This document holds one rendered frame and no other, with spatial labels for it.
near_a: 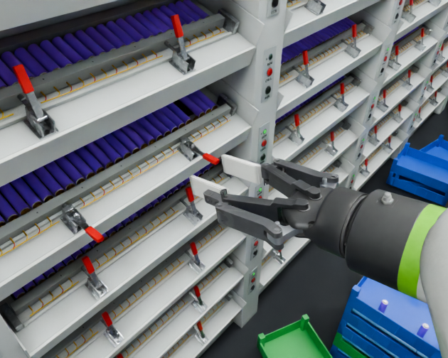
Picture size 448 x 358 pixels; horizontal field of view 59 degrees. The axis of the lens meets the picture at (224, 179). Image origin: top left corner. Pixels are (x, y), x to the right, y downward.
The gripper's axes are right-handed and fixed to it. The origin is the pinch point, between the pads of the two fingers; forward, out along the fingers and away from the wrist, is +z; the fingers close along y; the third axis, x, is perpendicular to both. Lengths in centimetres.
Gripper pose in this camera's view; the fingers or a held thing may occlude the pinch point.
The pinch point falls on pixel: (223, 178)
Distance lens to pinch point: 55.4
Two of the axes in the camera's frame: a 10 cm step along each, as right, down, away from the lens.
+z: -7.3, -2.6, 6.3
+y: 6.7, -4.8, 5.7
